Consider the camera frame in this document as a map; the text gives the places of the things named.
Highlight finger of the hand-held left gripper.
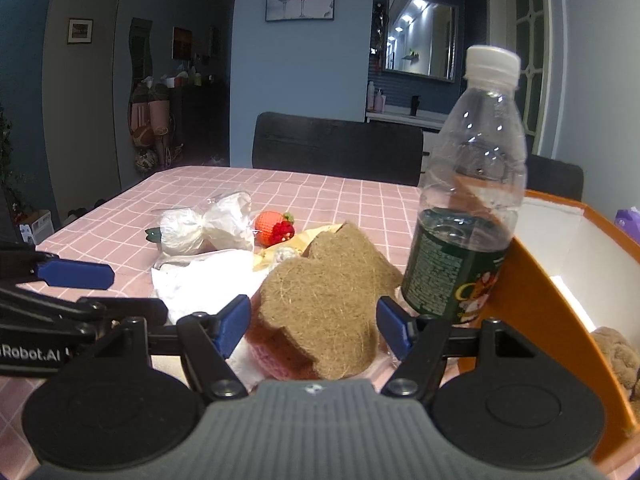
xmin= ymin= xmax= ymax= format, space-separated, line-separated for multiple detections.
xmin=0 ymin=240 xmax=115 ymax=291
xmin=0 ymin=286 xmax=169 ymax=335

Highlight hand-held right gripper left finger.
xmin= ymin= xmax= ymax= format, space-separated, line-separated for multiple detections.
xmin=95 ymin=295 xmax=252 ymax=404

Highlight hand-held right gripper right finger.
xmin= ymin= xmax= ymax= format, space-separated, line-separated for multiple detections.
xmin=375 ymin=296 xmax=537 ymax=405

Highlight brown heart-shaped loofah sponge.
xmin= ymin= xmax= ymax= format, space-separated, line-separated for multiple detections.
xmin=257 ymin=221 xmax=405 ymax=382

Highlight pink knitted pad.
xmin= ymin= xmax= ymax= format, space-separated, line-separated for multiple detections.
xmin=247 ymin=300 xmax=322 ymax=382

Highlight white box on floor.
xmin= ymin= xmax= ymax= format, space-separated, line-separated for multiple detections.
xmin=19 ymin=209 xmax=55 ymax=246

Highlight white ball in plastic bag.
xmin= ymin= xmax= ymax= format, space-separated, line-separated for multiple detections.
xmin=158 ymin=207 xmax=206 ymax=257

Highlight orange crochet ball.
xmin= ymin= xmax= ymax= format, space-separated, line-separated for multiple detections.
xmin=253 ymin=211 xmax=282 ymax=247

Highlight crumpled clear plastic bag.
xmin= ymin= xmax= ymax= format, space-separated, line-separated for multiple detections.
xmin=200 ymin=191 xmax=257 ymax=252

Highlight yellow wrapper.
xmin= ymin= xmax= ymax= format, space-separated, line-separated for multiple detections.
xmin=251 ymin=224 xmax=347 ymax=272

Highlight red crochet strawberry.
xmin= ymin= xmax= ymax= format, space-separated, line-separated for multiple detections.
xmin=271 ymin=213 xmax=296 ymax=242

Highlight clear plastic bottle green label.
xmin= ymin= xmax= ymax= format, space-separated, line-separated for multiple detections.
xmin=400 ymin=45 xmax=529 ymax=329

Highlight pink checked tablecloth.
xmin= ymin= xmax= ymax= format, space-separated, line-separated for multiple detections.
xmin=0 ymin=165 xmax=468 ymax=480

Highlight orange cardboard box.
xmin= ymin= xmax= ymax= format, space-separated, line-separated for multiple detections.
xmin=456 ymin=189 xmax=640 ymax=464

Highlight hanging bag of balls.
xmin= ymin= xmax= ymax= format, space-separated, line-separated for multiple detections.
xmin=130 ymin=76 xmax=173 ymax=172

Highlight black chair back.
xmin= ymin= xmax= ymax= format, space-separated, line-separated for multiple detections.
xmin=251 ymin=111 xmax=425 ymax=187

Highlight dark cabinet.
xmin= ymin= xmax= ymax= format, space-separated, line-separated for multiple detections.
xmin=167 ymin=81 xmax=231 ymax=167

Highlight white counter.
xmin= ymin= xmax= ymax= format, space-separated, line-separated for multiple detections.
xmin=364 ymin=109 xmax=449 ymax=135

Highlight narrow black chair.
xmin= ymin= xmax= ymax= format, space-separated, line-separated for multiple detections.
xmin=524 ymin=153 xmax=585 ymax=203

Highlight brown plush toy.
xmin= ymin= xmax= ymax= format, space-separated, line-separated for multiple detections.
xmin=590 ymin=326 xmax=640 ymax=402

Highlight pink bottles on counter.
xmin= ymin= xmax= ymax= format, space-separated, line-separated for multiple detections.
xmin=366 ymin=81 xmax=386 ymax=114

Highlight purple packet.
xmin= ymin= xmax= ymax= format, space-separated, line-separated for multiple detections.
xmin=614 ymin=207 xmax=640 ymax=247

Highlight white glass-panel door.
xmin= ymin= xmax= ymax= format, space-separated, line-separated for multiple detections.
xmin=502 ymin=0 xmax=552 ymax=157

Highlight small framed wall picture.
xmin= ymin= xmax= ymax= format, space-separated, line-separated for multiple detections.
xmin=66 ymin=17 xmax=94 ymax=45

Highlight dark framed wall picture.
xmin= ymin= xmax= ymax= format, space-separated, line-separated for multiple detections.
xmin=172 ymin=26 xmax=194 ymax=60

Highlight rectangular wall mirror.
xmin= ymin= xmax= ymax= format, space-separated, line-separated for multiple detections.
xmin=382 ymin=0 xmax=460 ymax=83

